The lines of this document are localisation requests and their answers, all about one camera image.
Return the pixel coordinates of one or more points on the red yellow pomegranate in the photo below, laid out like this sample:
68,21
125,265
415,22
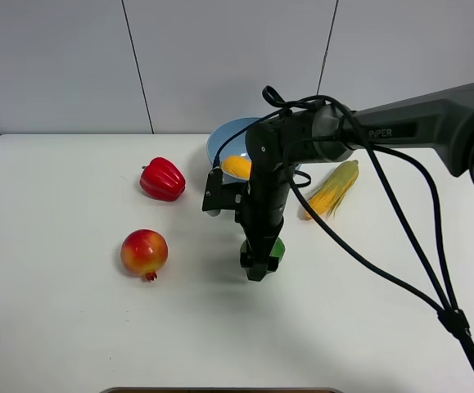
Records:
143,253

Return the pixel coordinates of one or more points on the yellow mango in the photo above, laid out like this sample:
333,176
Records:
237,166

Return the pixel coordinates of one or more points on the corn cob with husk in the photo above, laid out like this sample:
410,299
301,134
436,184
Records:
326,198

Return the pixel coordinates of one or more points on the blue plastic bowl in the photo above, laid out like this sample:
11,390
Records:
236,147

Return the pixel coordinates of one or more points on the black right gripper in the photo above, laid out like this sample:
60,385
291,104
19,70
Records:
261,217

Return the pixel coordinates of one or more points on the green lime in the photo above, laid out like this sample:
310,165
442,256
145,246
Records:
277,250

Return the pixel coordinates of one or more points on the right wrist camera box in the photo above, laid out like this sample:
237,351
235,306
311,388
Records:
219,195

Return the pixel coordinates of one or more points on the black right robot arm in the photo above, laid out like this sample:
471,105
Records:
323,130

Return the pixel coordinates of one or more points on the red bell pepper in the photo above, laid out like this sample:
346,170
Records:
162,180

